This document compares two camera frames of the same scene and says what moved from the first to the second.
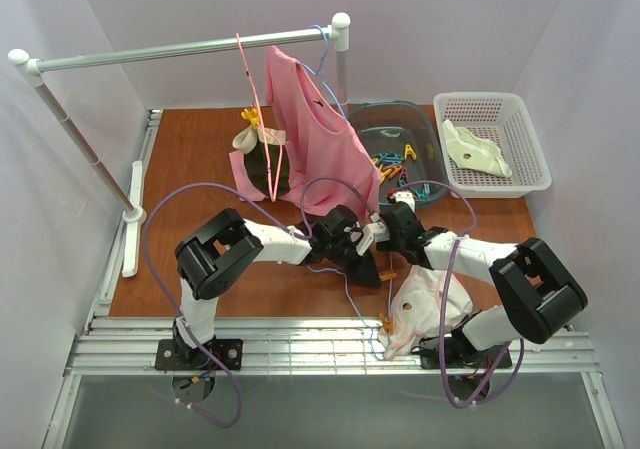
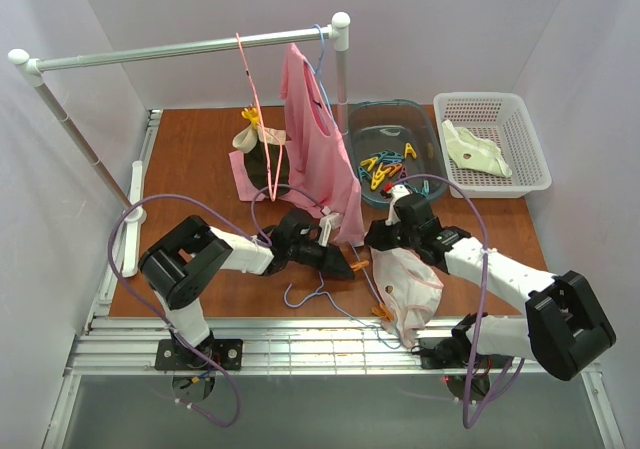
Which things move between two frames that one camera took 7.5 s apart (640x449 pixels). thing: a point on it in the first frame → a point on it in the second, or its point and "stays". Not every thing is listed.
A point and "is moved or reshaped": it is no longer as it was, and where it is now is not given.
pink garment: (325, 157) is moved or reshaped
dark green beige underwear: (252, 144) stays
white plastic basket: (489, 145) stays
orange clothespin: (388, 324) → (382, 310)
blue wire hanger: (352, 302) → (339, 305)
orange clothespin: (394, 169) stays
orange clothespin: (387, 274) is moved or reshaped
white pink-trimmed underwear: (417, 302) is moved or reshaped
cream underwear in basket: (468, 151) stays
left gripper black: (354, 257) → (324, 255)
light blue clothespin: (388, 158) stays
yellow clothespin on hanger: (253, 116) stays
